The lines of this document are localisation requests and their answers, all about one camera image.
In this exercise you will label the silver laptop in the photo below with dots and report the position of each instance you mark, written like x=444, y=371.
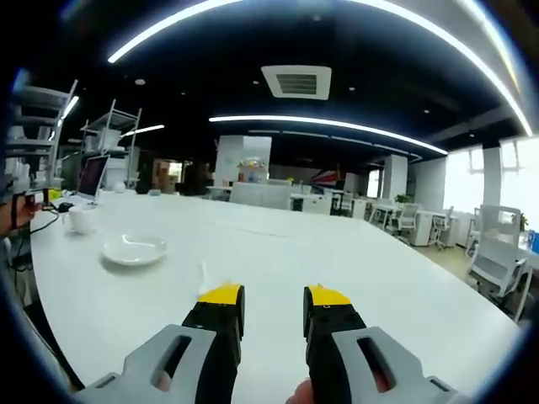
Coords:
x=93, y=179

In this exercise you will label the long ceiling light strip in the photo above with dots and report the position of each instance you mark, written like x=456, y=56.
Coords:
x=295, y=25
x=320, y=125

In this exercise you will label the ceiling air vent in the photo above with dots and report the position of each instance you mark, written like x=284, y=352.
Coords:
x=296, y=82

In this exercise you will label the white coffee cup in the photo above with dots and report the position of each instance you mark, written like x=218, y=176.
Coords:
x=82, y=219

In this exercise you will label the green potted plant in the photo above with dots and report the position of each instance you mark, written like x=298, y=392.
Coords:
x=403, y=198

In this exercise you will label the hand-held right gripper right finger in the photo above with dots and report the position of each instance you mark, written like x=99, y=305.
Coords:
x=332, y=336

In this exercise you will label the yellow green small object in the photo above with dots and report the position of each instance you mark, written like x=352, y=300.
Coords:
x=54, y=194

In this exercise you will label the white filing cabinet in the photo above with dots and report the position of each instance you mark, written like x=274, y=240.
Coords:
x=423, y=227

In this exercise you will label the white round coffee tray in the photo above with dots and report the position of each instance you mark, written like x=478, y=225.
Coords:
x=134, y=249

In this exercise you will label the white metal shelf rack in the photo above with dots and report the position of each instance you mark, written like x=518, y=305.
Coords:
x=111, y=143
x=35, y=139

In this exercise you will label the person's right hand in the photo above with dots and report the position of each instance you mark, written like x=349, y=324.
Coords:
x=301, y=393

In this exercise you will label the white tabletop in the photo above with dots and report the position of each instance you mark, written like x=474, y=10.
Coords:
x=273, y=261

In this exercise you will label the small red white device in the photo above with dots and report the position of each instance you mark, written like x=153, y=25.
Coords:
x=33, y=201

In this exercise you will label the flag wall poster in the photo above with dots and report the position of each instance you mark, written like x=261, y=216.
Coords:
x=326, y=177

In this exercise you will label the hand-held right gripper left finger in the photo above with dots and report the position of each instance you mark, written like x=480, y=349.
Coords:
x=210, y=336

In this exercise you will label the white mesh office chair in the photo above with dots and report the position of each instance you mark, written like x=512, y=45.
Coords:
x=406, y=219
x=499, y=252
x=443, y=222

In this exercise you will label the black computer mouse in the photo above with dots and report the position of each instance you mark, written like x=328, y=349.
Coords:
x=65, y=206

